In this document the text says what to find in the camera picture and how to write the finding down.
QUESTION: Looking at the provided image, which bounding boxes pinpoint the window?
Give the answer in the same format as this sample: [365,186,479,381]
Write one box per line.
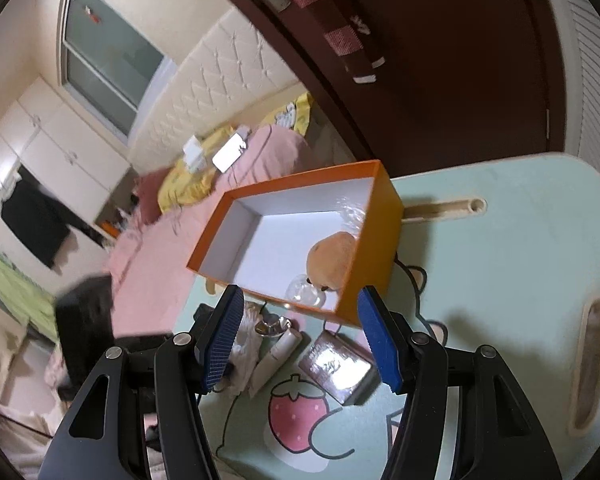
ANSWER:
[59,0,178,144]

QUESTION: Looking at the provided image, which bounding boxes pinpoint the white cosmetic tube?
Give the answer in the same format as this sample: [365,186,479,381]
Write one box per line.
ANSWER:
[248,328,302,398]

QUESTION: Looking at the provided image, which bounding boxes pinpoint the pink bed blanket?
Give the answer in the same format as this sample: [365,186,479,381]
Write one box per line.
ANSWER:
[44,123,314,391]

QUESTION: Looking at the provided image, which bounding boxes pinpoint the red pink striped scarf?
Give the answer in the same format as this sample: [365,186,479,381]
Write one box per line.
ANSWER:
[291,0,385,84]

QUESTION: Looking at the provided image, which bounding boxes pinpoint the white crumpled cloth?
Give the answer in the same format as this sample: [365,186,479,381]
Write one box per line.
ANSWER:
[227,301,263,396]

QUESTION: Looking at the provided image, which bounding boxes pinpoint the yellow pillow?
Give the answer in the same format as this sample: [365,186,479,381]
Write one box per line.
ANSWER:
[157,125,234,214]

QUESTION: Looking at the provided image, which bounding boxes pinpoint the white charger box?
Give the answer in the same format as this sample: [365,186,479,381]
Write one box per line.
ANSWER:
[182,136,206,172]

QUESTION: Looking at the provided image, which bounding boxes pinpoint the dark brown wooden door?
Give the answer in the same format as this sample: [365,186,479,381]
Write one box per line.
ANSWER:
[230,0,567,177]

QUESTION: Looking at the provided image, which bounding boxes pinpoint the cream tufted headboard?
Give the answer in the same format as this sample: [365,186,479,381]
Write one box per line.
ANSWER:
[129,8,299,172]

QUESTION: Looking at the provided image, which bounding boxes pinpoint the pink white round item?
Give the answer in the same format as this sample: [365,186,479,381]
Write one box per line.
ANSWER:
[285,274,326,309]

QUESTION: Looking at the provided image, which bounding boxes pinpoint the orange plush toy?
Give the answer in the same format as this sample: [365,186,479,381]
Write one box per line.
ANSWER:
[306,231,356,290]

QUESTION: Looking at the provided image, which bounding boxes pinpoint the white wardrobe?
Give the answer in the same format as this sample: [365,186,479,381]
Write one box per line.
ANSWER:
[0,78,130,271]

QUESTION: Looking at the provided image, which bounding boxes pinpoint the brown card box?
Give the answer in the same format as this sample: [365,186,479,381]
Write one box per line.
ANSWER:
[299,330,376,405]

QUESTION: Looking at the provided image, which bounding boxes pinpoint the orange cardboard box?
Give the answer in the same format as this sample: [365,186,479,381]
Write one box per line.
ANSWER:
[187,160,403,325]

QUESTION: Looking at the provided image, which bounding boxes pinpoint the glowing phone on bed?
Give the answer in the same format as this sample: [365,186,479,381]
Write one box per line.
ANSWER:
[211,132,247,174]

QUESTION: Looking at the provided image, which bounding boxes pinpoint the gripper body of left gripper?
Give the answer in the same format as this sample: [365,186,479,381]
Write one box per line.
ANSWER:
[55,274,171,403]

